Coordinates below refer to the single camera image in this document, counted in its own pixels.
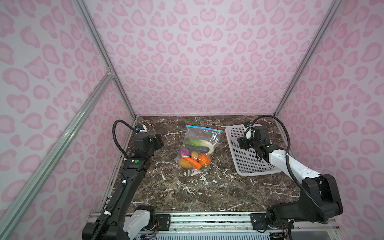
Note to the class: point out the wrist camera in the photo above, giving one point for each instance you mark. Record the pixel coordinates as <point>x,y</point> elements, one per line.
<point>141,129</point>
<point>249,131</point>

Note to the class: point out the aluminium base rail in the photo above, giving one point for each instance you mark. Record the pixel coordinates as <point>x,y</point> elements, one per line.
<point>231,226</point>

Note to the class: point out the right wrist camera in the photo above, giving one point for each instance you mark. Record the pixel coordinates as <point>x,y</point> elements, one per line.
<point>249,131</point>

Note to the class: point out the green white toy cabbage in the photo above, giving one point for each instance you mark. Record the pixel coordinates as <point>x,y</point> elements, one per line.
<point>202,143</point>

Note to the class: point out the white plastic basket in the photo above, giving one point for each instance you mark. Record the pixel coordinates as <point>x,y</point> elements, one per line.
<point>247,162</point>

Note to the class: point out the orange toy tomato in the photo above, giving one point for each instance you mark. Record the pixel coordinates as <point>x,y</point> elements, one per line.
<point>204,160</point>

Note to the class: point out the aluminium frame strut left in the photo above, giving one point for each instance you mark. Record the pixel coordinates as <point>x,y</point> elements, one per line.
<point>21,204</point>

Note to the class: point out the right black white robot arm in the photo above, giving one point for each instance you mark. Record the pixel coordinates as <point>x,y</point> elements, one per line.
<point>319,198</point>

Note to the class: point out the yellow toy potato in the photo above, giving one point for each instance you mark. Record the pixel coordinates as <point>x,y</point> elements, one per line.
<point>185,164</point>

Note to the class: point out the orange toy carrot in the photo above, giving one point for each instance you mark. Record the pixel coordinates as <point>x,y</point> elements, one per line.
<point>194,163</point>

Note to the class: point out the purple toy onion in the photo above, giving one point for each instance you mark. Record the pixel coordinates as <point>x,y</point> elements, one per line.
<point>184,151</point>

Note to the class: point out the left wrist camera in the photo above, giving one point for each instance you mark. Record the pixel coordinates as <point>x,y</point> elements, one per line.
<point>141,129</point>

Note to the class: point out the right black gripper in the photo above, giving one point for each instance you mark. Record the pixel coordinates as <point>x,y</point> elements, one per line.
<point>242,140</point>

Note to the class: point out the brown toy potato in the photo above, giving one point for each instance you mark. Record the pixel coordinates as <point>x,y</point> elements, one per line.
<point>195,155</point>

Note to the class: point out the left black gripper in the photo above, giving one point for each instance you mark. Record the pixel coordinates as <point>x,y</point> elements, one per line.
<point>157,141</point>

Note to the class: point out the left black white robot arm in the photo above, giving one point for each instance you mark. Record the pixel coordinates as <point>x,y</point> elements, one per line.
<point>126,186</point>

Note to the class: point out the clear zip top bag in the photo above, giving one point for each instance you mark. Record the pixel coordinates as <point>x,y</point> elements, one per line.
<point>209,134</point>

